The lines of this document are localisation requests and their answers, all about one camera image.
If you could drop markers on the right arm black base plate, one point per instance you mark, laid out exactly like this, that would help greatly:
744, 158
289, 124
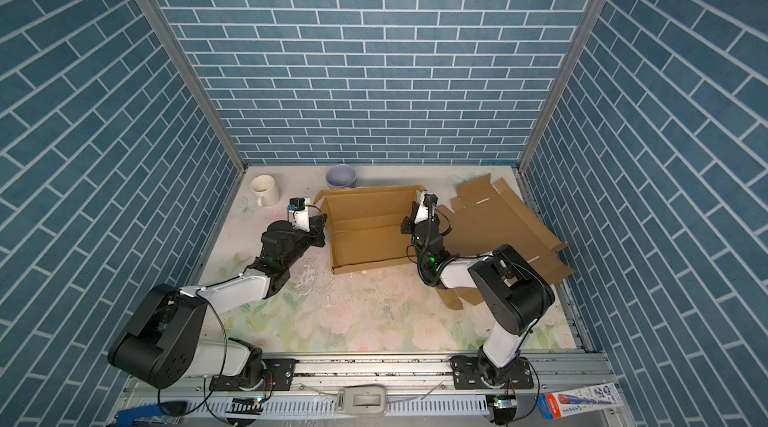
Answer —
477, 372

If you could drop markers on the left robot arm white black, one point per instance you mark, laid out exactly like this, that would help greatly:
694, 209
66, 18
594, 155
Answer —
161, 343

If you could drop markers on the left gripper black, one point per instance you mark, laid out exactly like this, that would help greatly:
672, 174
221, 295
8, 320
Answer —
317, 225

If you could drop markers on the small green circuit board right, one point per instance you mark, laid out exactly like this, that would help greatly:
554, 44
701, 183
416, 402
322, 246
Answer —
503, 402

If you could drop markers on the aluminium mounting rail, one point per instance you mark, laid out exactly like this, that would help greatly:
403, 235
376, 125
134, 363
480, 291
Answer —
417, 373

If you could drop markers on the brown cardboard sheet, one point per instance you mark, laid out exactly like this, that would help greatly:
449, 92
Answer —
486, 214
456, 289

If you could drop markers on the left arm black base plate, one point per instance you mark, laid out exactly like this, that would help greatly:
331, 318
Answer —
265, 376

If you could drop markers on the white ceramic mug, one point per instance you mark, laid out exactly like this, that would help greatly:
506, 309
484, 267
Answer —
265, 189

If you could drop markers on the blue tool at bottom left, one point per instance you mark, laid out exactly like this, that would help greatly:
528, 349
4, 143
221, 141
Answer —
141, 416

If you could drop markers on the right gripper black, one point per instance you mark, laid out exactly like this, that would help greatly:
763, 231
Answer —
412, 221

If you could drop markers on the grey plastic handle clamp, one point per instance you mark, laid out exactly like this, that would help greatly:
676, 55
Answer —
363, 400

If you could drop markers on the lavender speckled ceramic cup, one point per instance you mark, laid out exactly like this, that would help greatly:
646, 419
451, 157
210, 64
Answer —
341, 176

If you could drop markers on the white red blue carton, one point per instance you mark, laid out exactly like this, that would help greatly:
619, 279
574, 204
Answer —
580, 400

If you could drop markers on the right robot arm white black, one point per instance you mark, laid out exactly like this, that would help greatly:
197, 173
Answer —
516, 295

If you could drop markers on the brown cardboard box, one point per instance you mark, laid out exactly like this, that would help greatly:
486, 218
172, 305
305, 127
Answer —
364, 226

